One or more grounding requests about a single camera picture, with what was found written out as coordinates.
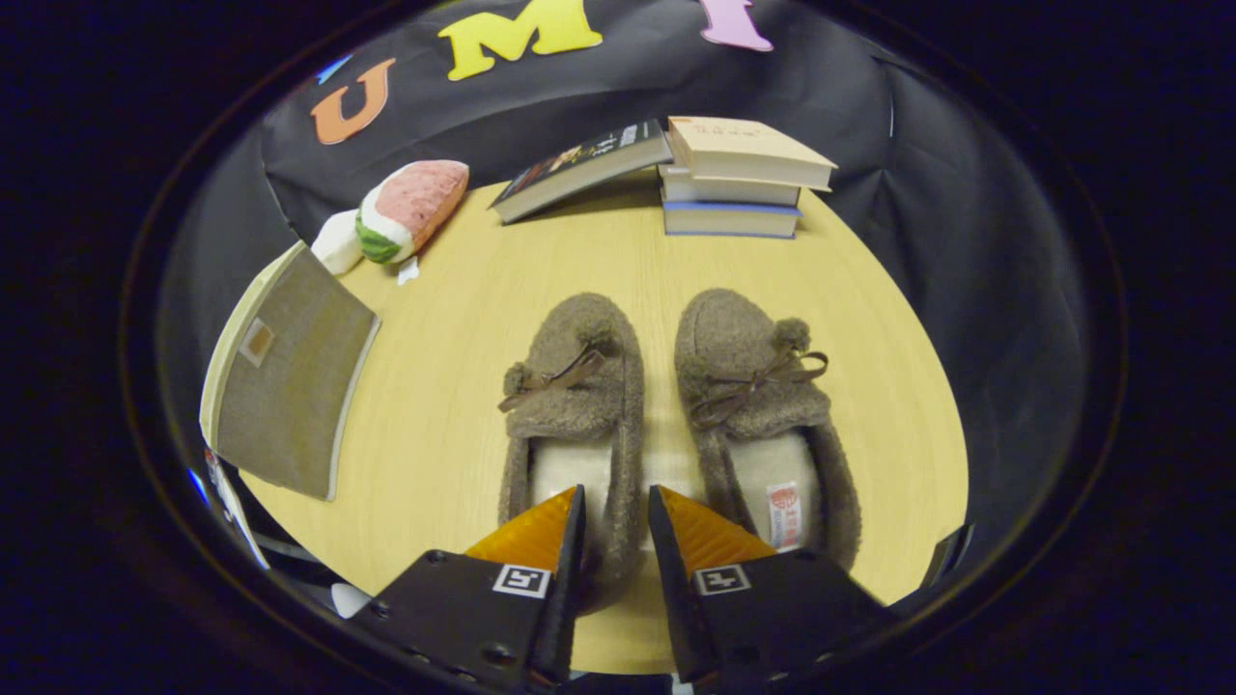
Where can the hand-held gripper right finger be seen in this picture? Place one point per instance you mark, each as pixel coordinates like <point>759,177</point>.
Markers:
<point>763,608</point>

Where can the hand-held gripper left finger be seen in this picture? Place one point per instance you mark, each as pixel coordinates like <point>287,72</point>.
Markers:
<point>483,608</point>

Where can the brown fuzzy shoe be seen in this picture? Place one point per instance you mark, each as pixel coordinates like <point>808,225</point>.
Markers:
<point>744,338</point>
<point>579,405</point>

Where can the grey fabric storage box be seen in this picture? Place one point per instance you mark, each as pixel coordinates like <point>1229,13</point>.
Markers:
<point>290,386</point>

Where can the black table edge clip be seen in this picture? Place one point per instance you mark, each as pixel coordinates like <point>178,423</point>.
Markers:
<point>948,555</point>

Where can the blue cover book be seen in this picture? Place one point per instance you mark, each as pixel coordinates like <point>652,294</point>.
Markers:
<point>729,220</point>

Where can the white plush toy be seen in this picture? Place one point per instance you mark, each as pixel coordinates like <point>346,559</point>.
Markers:
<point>338,246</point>

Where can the watermelon slice plush toy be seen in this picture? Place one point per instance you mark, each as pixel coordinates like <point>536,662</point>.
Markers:
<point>420,198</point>

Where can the white cover book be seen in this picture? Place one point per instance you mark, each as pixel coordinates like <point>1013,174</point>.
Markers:
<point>724,190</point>

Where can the black cover book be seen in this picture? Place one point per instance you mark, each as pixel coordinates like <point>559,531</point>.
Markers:
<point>579,159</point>

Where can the beige cover book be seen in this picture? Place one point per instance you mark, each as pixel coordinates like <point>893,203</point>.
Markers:
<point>739,145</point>

